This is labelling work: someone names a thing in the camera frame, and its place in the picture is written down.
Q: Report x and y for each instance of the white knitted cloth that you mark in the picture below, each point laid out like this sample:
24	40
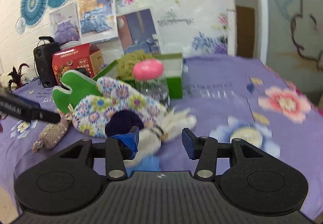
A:
167	127

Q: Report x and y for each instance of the green oven mitt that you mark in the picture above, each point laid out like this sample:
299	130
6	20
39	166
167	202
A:
74	87

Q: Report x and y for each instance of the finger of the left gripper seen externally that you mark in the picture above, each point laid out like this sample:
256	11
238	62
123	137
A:
49	116

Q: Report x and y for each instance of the blue paper fan decoration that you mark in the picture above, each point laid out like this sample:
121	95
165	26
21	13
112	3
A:
32	11

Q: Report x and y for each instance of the purple floral tablecloth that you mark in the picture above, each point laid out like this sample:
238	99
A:
222	92

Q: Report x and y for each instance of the green open box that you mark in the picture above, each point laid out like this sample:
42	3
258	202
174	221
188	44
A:
173	67

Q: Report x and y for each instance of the olive green fluffy loofah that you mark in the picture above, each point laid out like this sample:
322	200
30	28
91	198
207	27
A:
127	62

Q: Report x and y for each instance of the clear jar pink lid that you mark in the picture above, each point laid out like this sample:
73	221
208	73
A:
151	81

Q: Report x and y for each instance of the black portable speaker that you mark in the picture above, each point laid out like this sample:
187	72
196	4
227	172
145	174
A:
43	54

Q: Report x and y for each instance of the dark red feather plant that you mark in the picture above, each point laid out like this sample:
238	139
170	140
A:
16	77

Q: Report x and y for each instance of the red cardboard snack box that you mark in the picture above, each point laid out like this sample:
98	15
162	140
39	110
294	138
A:
85	56

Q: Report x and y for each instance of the bedding poster on wall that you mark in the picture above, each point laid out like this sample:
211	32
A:
137	31

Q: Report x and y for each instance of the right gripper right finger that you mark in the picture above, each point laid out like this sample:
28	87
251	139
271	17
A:
203	149

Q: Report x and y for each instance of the beige knitted plush toy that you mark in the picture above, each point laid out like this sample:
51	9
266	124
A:
52	134

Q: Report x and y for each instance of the floral patterned oven mitt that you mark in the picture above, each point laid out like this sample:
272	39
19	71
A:
93	113

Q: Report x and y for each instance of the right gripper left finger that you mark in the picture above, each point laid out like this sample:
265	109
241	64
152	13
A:
120	147

